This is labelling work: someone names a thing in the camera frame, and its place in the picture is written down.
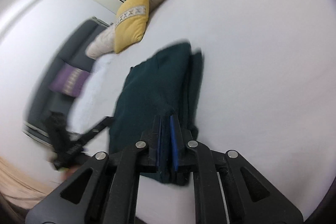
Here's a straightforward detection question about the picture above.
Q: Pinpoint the dark green sweater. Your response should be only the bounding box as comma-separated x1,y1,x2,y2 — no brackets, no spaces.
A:
109,42,203,186

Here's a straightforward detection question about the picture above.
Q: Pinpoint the person's left hand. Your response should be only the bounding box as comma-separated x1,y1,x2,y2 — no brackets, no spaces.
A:
62,165,80,181

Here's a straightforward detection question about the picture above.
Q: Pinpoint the white fluffy pillow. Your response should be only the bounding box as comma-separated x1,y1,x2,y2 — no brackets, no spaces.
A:
68,52,137,139

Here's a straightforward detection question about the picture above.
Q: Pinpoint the purple cushion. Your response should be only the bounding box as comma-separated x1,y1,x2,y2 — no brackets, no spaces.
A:
49,64,90,98

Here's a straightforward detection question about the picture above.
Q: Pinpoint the dark grey headboard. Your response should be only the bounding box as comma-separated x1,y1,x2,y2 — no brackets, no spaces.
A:
23,17,109,146

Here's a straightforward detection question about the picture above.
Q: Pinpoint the yellow patterned cushion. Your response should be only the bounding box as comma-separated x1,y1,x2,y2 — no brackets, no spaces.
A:
114,0,149,53

